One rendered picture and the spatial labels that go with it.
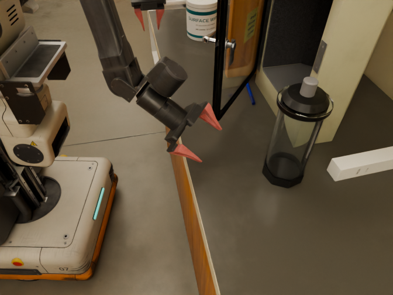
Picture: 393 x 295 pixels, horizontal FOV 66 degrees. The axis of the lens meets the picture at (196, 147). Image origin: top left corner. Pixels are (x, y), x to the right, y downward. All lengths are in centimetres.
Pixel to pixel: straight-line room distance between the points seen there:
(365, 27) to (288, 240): 46
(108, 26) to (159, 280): 127
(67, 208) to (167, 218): 55
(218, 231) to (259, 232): 9
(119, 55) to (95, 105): 199
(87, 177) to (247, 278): 122
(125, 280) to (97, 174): 56
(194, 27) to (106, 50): 69
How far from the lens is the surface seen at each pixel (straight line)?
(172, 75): 64
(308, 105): 61
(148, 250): 171
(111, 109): 255
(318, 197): 77
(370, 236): 76
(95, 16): 66
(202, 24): 129
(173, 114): 69
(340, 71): 76
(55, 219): 160
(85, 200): 161
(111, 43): 66
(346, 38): 72
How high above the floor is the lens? 153
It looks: 46 degrees down
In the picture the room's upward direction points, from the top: straight up
